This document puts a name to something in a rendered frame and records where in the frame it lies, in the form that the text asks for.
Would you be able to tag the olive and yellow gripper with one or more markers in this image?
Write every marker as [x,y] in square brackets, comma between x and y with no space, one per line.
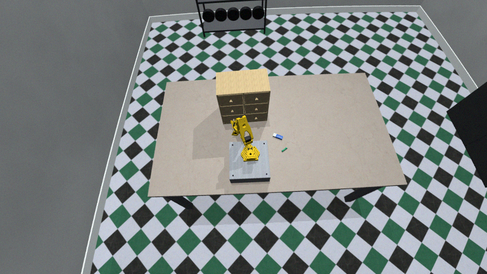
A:
[234,124]

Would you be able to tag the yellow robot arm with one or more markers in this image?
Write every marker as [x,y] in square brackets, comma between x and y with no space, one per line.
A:
[241,127]

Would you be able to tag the white and blue eraser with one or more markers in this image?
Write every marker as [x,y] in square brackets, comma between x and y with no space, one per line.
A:
[277,136]

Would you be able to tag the brown wooden chest of drawers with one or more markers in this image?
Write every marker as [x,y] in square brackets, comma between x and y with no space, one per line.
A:
[240,82]

